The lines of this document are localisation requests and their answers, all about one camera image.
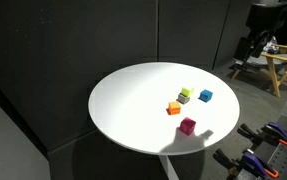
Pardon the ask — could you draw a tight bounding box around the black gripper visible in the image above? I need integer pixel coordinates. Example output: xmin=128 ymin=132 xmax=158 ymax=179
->
xmin=233 ymin=31 xmax=274 ymax=65

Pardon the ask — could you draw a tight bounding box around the lime green block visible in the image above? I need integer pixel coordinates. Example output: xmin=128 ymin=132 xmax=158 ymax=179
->
xmin=180 ymin=86 xmax=196 ymax=98

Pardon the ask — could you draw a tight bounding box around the blue block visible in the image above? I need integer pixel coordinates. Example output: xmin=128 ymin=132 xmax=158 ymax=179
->
xmin=198 ymin=88 xmax=214 ymax=104

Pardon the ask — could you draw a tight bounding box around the grey block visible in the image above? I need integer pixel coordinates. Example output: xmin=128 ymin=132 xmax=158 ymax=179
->
xmin=177 ymin=93 xmax=191 ymax=105

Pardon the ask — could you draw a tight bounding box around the orange block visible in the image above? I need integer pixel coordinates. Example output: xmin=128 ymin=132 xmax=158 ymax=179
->
xmin=167 ymin=101 xmax=182 ymax=116

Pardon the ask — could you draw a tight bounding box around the magenta block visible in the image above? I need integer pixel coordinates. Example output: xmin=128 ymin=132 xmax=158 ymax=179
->
xmin=178 ymin=116 xmax=197 ymax=137

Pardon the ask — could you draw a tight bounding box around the crumpled clear plastic bag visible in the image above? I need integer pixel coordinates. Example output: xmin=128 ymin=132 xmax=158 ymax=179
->
xmin=262 ymin=35 xmax=281 ymax=55

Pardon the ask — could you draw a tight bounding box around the wooden chair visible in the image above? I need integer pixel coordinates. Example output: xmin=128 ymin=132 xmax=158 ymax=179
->
xmin=230 ymin=43 xmax=287 ymax=99

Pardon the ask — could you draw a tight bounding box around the purple orange spring clamp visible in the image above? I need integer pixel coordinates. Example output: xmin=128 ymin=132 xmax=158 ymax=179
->
xmin=212 ymin=147 xmax=280 ymax=180
xmin=237 ymin=121 xmax=287 ymax=149

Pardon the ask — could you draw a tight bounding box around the white table base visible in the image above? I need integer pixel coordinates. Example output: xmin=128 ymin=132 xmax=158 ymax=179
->
xmin=157 ymin=154 xmax=181 ymax=180

